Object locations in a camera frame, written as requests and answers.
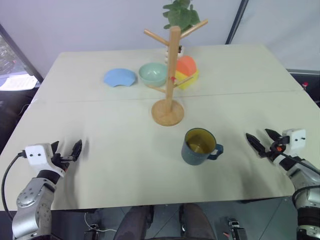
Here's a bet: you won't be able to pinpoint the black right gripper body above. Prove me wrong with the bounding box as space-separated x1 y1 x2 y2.
264 136 290 161

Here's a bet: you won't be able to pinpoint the black device under table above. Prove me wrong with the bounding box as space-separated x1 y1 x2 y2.
83 223 101 240
225 218 249 240

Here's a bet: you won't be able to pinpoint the wooden mug tree stand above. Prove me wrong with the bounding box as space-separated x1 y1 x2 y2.
143 19 209 127

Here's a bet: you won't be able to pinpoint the pale green bowl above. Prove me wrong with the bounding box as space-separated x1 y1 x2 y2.
138 62 169 88

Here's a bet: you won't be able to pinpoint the white plant pot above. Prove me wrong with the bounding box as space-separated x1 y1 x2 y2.
164 44 186 64

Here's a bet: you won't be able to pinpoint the blue enamel mug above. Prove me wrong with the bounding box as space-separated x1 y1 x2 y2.
181 127 224 167

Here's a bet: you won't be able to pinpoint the light blue plate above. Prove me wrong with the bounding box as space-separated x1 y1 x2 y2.
103 68 138 89

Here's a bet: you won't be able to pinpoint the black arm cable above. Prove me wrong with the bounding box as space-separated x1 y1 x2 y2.
0 150 27 221
273 149 320 209

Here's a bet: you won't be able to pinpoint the thin white cable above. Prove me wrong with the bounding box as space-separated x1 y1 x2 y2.
84 212 119 234

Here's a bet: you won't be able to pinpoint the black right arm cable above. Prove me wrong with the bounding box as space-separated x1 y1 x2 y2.
273 149 320 209

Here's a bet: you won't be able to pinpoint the black equipment beside table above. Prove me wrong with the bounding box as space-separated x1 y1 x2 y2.
285 68 320 109

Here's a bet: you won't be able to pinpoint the orange half-round block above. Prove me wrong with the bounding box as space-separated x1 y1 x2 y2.
175 55 199 76

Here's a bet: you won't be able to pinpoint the yellow block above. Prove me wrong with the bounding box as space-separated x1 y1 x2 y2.
173 68 201 91

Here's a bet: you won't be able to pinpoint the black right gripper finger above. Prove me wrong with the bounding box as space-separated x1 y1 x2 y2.
264 128 284 143
245 132 267 159

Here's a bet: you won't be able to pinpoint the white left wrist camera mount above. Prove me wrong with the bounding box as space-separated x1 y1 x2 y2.
24 142 67 177

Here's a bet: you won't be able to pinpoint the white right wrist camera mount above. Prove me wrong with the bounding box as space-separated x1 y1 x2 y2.
281 128 307 152

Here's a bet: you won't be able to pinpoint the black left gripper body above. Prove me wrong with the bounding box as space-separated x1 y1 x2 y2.
51 153 73 174

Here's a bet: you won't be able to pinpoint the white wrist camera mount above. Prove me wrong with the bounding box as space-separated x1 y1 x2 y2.
281 128 307 152
24 142 67 177

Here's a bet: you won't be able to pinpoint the dark slanted pole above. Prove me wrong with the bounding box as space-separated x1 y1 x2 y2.
224 0 250 46

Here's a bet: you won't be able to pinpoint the white paper sheets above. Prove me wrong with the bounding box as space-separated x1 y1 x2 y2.
0 74 39 91

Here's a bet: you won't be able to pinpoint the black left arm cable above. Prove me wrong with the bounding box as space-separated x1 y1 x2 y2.
0 150 27 221

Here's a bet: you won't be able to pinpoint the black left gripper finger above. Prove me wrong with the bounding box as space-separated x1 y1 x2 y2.
70 139 84 162
50 140 60 157

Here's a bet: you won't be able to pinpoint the dark window frame bar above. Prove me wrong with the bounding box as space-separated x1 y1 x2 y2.
0 23 44 84

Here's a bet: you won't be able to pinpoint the green leafy plant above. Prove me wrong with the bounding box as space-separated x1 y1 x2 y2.
162 0 201 33

